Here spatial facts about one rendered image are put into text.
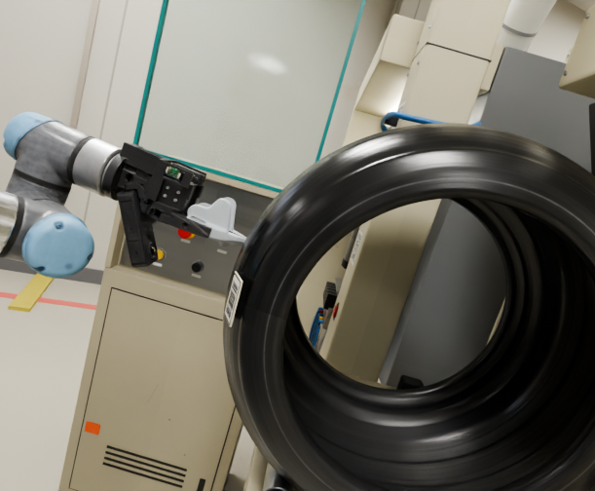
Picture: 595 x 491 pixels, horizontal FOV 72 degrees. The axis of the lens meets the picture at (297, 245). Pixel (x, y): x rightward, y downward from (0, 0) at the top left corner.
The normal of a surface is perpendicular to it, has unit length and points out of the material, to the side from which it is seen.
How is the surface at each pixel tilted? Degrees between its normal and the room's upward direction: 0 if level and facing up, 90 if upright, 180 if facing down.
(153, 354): 90
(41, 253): 90
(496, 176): 79
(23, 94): 90
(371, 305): 90
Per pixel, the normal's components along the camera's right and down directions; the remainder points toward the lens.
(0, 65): 0.30, 0.25
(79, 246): 0.65, 0.32
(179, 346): -0.06, 0.17
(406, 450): -0.04, -0.99
